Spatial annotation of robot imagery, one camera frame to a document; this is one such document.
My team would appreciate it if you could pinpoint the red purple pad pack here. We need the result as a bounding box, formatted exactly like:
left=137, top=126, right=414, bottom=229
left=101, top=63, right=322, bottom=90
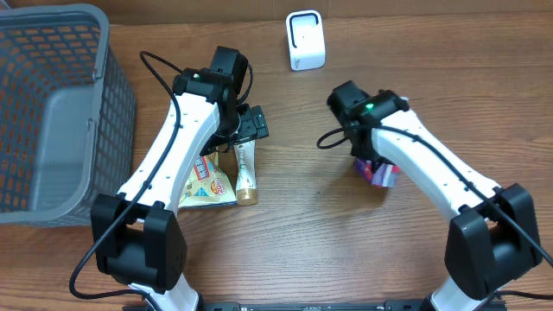
left=353, top=158, right=400, bottom=187

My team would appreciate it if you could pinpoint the yellow snack packet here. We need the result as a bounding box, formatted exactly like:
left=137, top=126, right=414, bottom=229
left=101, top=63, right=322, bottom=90
left=179, top=152, right=237, bottom=209

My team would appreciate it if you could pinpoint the white cream tube gold cap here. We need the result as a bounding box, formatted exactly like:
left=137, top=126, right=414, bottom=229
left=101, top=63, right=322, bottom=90
left=234, top=141, right=257, bottom=206

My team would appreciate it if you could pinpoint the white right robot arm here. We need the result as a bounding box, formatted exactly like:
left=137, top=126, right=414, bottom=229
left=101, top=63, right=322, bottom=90
left=327, top=81, right=552, bottom=310

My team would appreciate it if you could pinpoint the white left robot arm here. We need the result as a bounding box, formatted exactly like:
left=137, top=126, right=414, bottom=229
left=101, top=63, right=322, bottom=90
left=69, top=47, right=269, bottom=311

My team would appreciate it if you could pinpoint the white barcode scanner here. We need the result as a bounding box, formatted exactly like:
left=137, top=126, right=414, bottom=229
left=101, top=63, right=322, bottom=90
left=285, top=10, right=326, bottom=71

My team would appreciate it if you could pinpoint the grey plastic shopping basket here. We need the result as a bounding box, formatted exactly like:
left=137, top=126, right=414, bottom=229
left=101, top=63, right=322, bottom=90
left=1, top=4, right=136, bottom=226

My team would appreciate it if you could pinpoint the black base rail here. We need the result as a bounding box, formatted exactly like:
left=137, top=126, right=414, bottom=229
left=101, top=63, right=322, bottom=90
left=200, top=299, right=434, bottom=311

